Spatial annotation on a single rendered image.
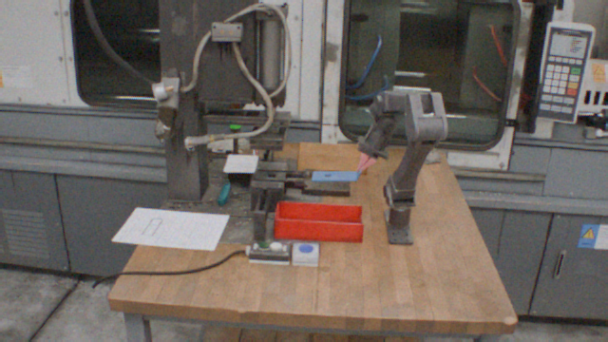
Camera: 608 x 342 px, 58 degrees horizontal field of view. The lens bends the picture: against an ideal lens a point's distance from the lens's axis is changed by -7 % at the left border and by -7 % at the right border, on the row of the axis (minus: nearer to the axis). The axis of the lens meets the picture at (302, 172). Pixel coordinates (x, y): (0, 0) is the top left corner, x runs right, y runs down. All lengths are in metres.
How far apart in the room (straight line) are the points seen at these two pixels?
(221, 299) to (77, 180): 1.56
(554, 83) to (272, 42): 1.14
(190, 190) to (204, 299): 0.53
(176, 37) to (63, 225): 1.54
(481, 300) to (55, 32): 2.04
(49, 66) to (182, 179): 1.11
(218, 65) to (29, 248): 1.79
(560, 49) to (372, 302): 1.28
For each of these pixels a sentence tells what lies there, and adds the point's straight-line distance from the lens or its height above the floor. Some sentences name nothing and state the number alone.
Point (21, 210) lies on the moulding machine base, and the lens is 3.08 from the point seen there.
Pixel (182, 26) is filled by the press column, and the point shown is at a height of 1.46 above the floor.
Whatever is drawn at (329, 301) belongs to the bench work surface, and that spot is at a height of 0.90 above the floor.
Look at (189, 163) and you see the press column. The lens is 1.80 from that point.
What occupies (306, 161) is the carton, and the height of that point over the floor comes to 0.94.
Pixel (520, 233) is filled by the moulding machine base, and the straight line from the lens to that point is 2.66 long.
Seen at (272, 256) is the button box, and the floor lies 0.92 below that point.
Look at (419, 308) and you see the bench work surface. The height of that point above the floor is 0.90.
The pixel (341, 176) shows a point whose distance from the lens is 1.82.
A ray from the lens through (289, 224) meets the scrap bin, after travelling 1.62.
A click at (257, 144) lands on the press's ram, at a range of 1.70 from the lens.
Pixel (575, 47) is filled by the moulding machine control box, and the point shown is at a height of 1.38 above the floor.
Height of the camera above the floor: 1.72
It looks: 23 degrees down
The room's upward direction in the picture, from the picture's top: 2 degrees clockwise
